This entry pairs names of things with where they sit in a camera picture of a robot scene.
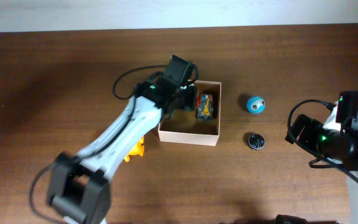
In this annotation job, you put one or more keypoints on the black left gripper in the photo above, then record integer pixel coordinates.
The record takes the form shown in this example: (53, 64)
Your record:
(188, 98)

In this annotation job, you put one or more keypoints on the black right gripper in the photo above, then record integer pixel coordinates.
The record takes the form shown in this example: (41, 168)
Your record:
(301, 128)

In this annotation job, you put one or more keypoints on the red grey toy car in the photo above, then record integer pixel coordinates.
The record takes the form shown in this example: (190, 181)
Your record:
(205, 107)

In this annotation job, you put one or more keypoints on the blue ball with eyes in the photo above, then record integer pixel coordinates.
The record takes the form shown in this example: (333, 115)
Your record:
(255, 104)

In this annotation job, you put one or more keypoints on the orange toy figure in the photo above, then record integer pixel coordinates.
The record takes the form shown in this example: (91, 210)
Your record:
(137, 150)

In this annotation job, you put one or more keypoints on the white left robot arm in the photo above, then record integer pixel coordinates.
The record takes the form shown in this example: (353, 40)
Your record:
(79, 189)

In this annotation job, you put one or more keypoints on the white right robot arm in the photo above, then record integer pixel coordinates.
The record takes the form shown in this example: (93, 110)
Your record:
(333, 143)

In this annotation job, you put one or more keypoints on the pink cardboard box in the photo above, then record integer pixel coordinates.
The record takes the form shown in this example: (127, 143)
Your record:
(185, 127)

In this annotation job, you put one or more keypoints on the black round cap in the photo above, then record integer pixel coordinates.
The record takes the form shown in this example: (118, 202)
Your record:
(256, 141)

